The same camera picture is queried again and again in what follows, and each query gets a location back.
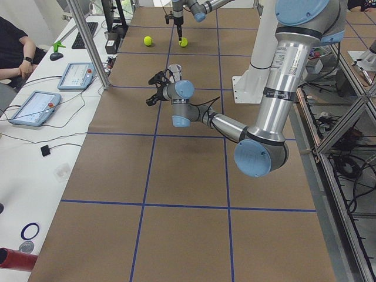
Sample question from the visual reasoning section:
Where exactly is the white blue tennis ball can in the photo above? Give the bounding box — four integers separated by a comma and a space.
168, 63, 182, 83

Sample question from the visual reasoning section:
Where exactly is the teach pendant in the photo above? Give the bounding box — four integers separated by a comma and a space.
57, 62, 96, 91
9, 90, 61, 127

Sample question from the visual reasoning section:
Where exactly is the seated person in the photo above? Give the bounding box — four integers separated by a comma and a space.
1, 18, 45, 90

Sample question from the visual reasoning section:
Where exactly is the red cylinder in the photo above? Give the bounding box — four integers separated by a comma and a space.
1, 248, 38, 271

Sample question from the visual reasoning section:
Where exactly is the blue ring on desk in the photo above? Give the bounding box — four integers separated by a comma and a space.
21, 223, 41, 240

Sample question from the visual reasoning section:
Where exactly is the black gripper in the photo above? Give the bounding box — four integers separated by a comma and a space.
174, 16, 183, 43
146, 86, 165, 106

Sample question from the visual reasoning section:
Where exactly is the black keyboard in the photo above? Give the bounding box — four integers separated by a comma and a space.
71, 22, 99, 50

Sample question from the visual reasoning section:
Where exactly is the clear plastic lid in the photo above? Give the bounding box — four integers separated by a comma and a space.
53, 163, 72, 183

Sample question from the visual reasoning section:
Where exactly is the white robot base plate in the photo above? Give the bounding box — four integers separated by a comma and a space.
231, 76, 262, 105

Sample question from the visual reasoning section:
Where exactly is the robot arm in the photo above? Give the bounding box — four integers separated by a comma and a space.
146, 1, 347, 177
164, 0, 232, 42

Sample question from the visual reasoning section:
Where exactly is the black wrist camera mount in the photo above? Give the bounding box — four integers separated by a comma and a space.
148, 68, 177, 88

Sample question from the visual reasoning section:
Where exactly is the aluminium frame post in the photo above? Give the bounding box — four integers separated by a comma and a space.
67, 0, 110, 90

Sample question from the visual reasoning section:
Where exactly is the teach pendant far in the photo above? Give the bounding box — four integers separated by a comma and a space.
57, 62, 96, 91

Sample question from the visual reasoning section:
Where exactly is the black computer mouse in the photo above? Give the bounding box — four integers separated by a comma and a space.
49, 52, 63, 61

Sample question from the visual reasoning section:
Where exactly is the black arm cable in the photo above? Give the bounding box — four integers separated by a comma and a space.
187, 95, 221, 130

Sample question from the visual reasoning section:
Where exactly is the yellow tennis ball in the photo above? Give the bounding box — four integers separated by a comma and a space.
143, 36, 153, 46
179, 37, 188, 48

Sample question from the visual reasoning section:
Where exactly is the small black square pad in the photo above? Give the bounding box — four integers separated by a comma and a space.
41, 145, 51, 157

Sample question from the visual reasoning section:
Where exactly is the teach pendant near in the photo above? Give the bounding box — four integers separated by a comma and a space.
9, 90, 61, 127

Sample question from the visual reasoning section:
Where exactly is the green plastic object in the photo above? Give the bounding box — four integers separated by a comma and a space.
53, 41, 66, 52

